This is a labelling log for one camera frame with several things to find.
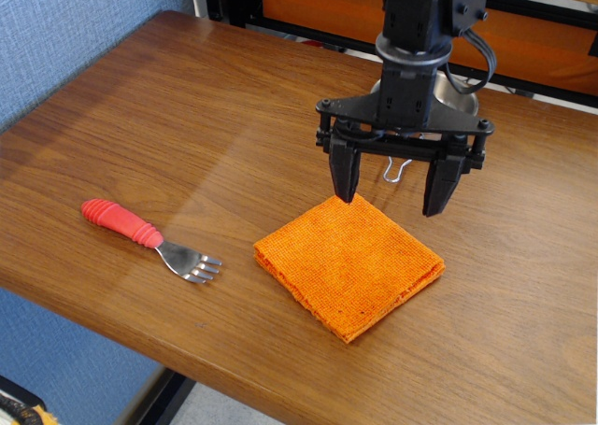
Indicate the black table leg frame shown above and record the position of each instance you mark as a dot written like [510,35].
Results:
[159,400]

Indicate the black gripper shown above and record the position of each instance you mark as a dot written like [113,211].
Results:
[350,128]

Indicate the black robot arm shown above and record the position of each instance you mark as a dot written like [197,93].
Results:
[419,33]

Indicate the yellow black object corner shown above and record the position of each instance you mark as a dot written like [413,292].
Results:
[20,406]

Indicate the orange cloth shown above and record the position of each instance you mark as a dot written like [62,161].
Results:
[348,264]

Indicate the orange panel black frame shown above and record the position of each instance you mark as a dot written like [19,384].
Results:
[547,47]

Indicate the steel pan with handle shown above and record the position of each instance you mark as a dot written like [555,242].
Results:
[405,108]

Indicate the red-handled metal fork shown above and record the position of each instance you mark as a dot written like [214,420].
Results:
[186,263]

